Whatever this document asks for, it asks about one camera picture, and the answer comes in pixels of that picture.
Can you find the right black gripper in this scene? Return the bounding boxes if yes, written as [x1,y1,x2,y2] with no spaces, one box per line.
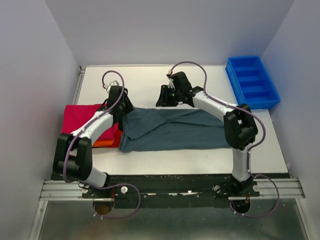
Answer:
[155,84,182,107]

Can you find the grey-blue t shirt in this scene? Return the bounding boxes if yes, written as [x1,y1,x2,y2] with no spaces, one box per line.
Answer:
[119,107,230,153]

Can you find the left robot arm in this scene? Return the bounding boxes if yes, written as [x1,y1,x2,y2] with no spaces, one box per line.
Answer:
[52,85,134,198]

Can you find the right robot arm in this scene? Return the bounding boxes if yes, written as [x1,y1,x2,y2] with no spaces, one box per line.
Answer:
[155,70,258,196]

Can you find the folded orange t shirt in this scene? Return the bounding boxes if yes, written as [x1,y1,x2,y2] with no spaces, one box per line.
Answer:
[92,130,123,148]

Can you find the folded magenta t shirt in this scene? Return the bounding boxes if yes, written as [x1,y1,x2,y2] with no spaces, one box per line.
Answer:
[61,104,122,141]

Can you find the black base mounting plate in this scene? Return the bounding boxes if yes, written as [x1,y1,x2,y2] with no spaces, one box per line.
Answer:
[51,171,261,210]

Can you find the blue plastic bin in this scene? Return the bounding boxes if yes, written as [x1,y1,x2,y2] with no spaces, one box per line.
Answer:
[225,55,281,110]

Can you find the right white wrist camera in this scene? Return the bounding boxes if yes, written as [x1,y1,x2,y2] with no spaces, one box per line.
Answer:
[166,70,175,89]

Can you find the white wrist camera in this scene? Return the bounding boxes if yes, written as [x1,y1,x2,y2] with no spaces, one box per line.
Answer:
[166,70,175,89]
[102,80,120,92]

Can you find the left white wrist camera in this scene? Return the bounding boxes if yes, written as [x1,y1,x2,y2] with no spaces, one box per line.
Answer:
[102,80,120,92]

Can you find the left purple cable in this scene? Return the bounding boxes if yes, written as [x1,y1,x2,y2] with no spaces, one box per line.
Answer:
[62,70,142,221]

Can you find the left table edge rail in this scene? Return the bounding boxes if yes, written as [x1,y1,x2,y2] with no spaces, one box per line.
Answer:
[54,65,87,172]

